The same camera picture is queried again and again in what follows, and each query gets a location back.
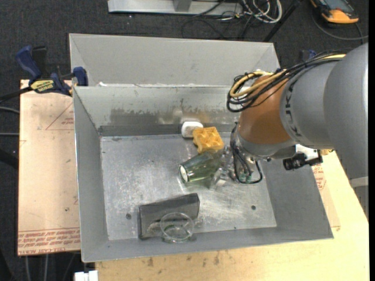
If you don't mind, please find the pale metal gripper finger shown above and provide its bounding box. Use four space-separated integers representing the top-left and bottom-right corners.
213 167 234 189
221 146 235 166

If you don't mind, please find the yellow waffle toy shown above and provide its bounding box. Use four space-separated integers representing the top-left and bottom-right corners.
192 126 225 155

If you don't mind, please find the green glass cup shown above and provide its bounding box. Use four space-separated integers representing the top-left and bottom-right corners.
179 152 224 189

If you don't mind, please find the white rounded block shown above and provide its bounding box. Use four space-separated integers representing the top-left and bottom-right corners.
181 121 204 139

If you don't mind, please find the dark green flat block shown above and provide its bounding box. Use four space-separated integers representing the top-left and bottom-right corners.
138 193 201 240

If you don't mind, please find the clear glass bowl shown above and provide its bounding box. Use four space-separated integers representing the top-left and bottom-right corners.
159 212 195 244

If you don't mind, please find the grey metal bin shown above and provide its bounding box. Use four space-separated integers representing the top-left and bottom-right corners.
69 33 335 263

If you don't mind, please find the black cylinder on white bracket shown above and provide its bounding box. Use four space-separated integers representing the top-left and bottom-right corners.
282 143 323 171

